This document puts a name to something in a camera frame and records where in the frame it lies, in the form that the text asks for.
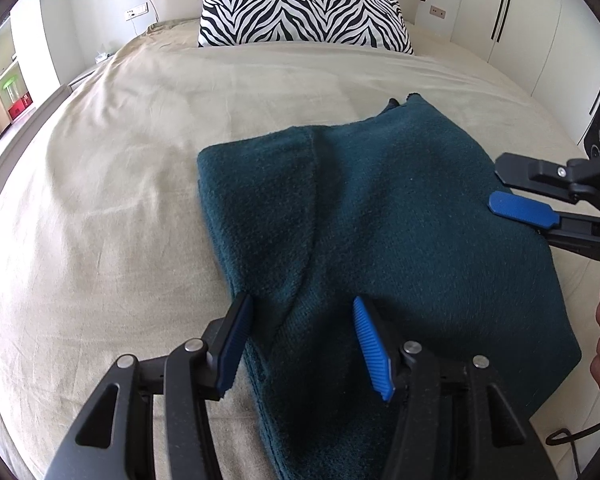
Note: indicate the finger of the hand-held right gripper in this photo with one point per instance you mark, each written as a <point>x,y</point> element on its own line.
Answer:
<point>522,207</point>
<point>525,172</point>

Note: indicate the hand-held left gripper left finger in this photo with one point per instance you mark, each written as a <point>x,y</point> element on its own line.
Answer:
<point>235,341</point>

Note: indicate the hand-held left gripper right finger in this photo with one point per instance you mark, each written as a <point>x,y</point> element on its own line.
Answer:
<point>372,351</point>

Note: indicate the teal knit sweater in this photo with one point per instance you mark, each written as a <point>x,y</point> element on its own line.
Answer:
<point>380,210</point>

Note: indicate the white wardrobe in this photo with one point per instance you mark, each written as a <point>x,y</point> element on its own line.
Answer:
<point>530,20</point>

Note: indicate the beige bed sheet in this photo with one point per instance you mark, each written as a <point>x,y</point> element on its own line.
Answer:
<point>130,160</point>

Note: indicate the zebra print pillow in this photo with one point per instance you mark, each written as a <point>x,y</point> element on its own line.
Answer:
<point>300,15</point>

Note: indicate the white nightstand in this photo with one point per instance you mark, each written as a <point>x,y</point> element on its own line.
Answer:
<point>87,77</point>

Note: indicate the red box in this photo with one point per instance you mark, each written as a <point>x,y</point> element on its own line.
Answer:
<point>21,107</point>

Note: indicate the white wall socket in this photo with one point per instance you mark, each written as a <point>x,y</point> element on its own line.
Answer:
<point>137,12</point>
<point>437,11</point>

